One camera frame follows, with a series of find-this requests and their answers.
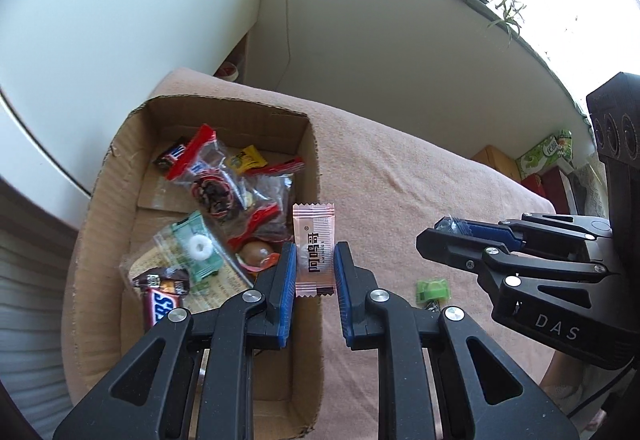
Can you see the green tissue box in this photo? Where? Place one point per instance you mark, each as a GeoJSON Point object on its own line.
{"type": "Point", "coordinates": [542, 155]}

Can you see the clear packet with dried fruit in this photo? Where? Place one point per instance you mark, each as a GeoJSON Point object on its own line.
{"type": "Point", "coordinates": [212, 190]}

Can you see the yellow jelly cup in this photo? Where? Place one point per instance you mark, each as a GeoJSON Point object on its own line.
{"type": "Point", "coordinates": [255, 252]}

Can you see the large blue label chocolate bar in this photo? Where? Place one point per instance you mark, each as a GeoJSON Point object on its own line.
{"type": "Point", "coordinates": [160, 307]}

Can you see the green mint candy packet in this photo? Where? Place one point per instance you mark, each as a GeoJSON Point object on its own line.
{"type": "Point", "coordinates": [197, 250]}

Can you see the white ribbed panel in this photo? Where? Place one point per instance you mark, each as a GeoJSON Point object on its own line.
{"type": "Point", "coordinates": [30, 295]}

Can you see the dark brown candy bar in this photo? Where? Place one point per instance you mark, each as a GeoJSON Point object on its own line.
{"type": "Point", "coordinates": [160, 280]}

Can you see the red box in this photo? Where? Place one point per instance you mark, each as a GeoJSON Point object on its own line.
{"type": "Point", "coordinates": [550, 185]}

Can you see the pink candy packet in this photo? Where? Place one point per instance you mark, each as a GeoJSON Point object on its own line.
{"type": "Point", "coordinates": [312, 250]}

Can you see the yellow candy packet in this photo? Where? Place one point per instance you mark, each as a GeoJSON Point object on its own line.
{"type": "Point", "coordinates": [246, 158]}

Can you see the red white container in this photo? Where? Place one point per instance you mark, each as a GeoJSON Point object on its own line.
{"type": "Point", "coordinates": [230, 70]}

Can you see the green wrapped candy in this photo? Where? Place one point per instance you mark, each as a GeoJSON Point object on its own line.
{"type": "Point", "coordinates": [432, 291]}

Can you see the clear packet with dark cake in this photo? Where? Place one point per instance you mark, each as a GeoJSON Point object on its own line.
{"type": "Point", "coordinates": [272, 235]}

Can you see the small blue label chocolate bar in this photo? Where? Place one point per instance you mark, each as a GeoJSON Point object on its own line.
{"type": "Point", "coordinates": [170, 156]}

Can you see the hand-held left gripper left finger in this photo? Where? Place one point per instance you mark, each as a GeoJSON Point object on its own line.
{"type": "Point", "coordinates": [282, 295]}

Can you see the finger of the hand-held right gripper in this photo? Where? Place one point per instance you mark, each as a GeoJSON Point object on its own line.
{"type": "Point", "coordinates": [450, 247]}
{"type": "Point", "coordinates": [485, 231]}

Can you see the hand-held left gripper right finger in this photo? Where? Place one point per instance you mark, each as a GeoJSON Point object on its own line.
{"type": "Point", "coordinates": [346, 295]}

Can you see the cardboard box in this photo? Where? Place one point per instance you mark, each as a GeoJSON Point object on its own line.
{"type": "Point", "coordinates": [100, 220]}

